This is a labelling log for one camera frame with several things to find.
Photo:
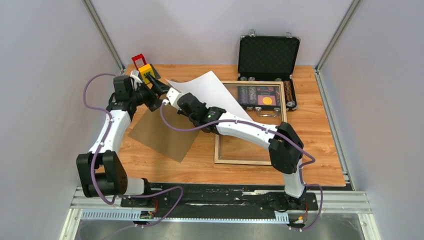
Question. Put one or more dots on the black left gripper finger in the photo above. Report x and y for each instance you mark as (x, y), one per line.
(154, 104)
(157, 87)

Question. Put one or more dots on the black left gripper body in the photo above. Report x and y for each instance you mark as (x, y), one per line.
(145, 96)

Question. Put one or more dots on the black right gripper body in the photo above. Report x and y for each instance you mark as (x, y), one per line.
(195, 121)

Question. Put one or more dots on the autumn leaves photo print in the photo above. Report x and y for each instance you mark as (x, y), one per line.
(210, 90)

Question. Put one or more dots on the brown backing board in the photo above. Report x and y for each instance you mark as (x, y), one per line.
(152, 132)

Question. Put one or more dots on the wooden picture frame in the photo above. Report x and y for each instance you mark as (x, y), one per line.
(251, 132)

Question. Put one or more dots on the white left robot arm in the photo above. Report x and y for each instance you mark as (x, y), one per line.
(100, 170)

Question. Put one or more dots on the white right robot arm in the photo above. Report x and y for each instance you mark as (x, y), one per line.
(284, 146)

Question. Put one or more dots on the yellow red toy block house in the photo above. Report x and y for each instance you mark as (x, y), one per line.
(144, 68)

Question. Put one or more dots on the black poker chip case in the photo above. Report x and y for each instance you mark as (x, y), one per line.
(265, 58)

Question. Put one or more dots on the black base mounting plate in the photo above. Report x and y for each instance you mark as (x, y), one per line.
(221, 201)

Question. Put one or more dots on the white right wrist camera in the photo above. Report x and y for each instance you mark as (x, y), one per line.
(173, 95)

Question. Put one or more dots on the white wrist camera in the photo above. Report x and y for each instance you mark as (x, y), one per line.
(173, 95)
(136, 79)

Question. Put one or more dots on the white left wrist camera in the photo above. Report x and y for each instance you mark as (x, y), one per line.
(136, 79)

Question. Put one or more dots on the aluminium front rail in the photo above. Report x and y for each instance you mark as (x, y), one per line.
(343, 214)

